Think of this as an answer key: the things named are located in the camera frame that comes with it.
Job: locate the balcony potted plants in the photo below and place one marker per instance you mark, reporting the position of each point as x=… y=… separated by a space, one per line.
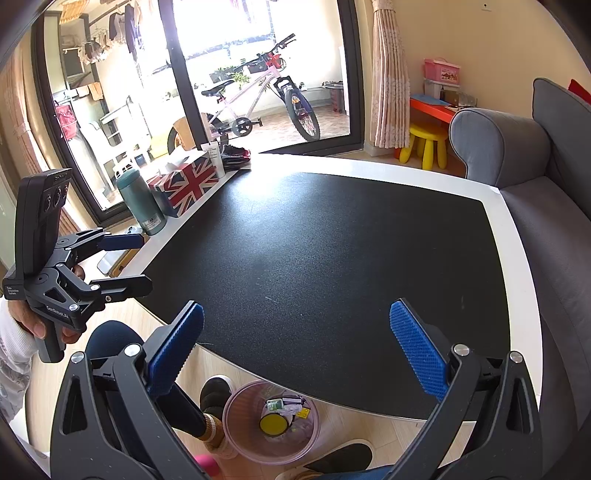
x=231 y=76

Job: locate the white and pink bicycle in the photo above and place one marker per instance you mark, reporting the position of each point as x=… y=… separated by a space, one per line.
x=295 y=99

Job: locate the grey storage box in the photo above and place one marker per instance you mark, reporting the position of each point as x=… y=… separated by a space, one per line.
x=433 y=88

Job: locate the hanging laundry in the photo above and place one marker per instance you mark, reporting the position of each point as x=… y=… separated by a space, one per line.
x=129 y=27

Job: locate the flag print tissue box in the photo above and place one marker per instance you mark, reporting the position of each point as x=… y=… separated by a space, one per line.
x=189 y=182

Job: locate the pink storage box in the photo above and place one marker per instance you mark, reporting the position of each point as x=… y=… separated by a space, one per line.
x=442 y=71

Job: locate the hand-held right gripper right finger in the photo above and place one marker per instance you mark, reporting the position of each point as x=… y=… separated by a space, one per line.
x=418 y=350

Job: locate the orange children's table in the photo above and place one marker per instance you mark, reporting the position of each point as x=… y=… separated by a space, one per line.
x=429 y=110

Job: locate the white smartphone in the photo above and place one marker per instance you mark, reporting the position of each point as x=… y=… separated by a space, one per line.
x=107 y=265

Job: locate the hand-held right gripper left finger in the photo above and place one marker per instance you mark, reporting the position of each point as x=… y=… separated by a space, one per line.
x=178 y=350

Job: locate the white squeeze tube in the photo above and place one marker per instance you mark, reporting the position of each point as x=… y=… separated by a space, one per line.
x=214 y=161

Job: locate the patterned beige curtain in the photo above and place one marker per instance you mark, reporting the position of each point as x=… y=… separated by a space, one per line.
x=390 y=78
x=18 y=129

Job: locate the yellow plastic stool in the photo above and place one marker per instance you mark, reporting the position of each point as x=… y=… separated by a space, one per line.
x=422 y=138

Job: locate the black sliding door frame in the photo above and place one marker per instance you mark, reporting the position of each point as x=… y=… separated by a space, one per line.
x=351 y=69

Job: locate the black left shoe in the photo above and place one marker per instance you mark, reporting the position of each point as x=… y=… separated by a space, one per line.
x=216 y=392

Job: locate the black and red gloves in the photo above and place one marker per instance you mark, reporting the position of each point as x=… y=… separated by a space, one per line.
x=235 y=157

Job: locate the grey fabric sofa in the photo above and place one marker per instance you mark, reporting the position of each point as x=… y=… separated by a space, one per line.
x=503 y=147

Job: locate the person's left forearm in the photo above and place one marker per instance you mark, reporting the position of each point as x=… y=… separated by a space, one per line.
x=14 y=360

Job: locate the brown cardboard box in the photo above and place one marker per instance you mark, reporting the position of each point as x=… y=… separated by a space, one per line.
x=184 y=134

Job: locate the black shoe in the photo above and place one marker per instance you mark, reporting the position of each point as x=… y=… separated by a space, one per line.
x=216 y=392
x=341 y=454

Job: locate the teal insulated bottle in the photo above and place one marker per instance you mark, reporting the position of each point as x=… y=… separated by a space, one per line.
x=141 y=203

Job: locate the red hanging bag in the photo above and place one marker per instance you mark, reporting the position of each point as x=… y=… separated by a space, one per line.
x=65 y=120

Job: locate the clear round container green bits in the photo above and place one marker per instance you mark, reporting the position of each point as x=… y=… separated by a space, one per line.
x=274 y=405

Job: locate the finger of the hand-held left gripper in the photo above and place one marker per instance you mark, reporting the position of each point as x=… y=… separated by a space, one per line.
x=122 y=242
x=129 y=285

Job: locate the black right shoe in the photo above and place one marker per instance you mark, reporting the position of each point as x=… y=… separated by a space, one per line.
x=341 y=454

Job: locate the yellow round zipper case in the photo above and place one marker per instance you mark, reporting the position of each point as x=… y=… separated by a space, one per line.
x=273 y=424

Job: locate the yellow toy building block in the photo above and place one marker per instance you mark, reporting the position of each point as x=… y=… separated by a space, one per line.
x=303 y=413

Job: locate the person's left hand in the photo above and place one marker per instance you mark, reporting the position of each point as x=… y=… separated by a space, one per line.
x=27 y=318

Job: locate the person's right leg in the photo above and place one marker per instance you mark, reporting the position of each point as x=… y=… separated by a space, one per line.
x=364 y=474

